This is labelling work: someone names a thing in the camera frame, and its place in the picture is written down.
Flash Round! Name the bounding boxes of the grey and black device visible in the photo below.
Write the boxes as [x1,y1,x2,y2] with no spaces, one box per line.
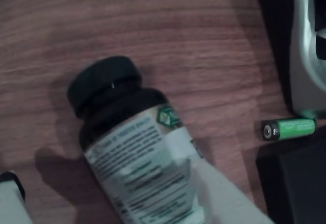
[257,0,326,119]

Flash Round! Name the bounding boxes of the green pill bottle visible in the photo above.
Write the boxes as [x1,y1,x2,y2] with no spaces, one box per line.
[66,55,207,224]

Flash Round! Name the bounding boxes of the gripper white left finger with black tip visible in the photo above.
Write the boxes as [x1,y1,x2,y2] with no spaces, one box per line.
[0,170,33,224]

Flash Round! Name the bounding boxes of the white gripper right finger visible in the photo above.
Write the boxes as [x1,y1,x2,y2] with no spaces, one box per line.
[189,157,275,224]

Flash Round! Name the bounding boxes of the black rectangular block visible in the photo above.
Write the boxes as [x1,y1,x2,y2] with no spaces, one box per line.
[256,132,326,224]

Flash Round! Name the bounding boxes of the green and black battery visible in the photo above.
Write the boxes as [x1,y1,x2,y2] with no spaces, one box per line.
[261,118,317,142]

